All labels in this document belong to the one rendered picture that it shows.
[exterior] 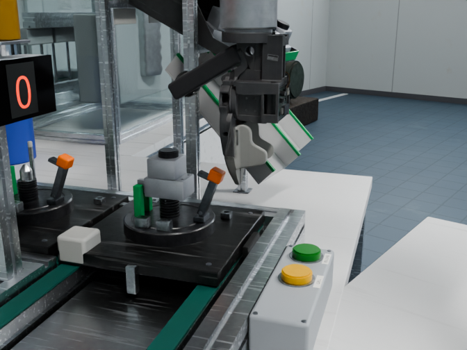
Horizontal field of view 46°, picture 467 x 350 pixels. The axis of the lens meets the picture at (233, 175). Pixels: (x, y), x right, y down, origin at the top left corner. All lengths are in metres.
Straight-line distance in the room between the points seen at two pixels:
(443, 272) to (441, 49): 7.69
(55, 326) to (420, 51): 8.23
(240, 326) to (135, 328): 0.15
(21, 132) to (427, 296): 1.21
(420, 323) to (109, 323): 0.44
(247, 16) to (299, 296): 0.35
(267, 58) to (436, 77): 7.98
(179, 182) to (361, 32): 8.35
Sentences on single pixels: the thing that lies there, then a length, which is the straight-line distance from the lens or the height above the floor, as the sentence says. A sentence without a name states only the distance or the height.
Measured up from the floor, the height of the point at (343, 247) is 0.86.
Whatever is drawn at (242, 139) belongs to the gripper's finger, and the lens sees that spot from 0.75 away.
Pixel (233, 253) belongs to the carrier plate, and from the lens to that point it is 0.77.
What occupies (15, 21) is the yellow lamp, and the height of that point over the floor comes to 1.28.
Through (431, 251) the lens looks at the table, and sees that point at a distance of 1.10.
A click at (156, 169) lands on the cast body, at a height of 1.07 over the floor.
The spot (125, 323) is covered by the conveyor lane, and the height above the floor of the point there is 0.92.
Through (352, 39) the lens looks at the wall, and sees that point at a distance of 9.14.
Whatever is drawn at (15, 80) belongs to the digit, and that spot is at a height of 1.22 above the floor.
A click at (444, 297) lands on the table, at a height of 0.86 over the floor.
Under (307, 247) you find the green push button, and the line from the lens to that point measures 0.78.
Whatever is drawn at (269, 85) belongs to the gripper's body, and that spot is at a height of 1.20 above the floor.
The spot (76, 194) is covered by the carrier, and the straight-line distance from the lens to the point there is 1.04.
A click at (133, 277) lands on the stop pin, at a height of 0.95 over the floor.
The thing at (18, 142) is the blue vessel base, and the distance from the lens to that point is 1.71.
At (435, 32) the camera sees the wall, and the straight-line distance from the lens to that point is 8.66.
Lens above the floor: 1.29
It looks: 17 degrees down
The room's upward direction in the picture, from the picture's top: straight up
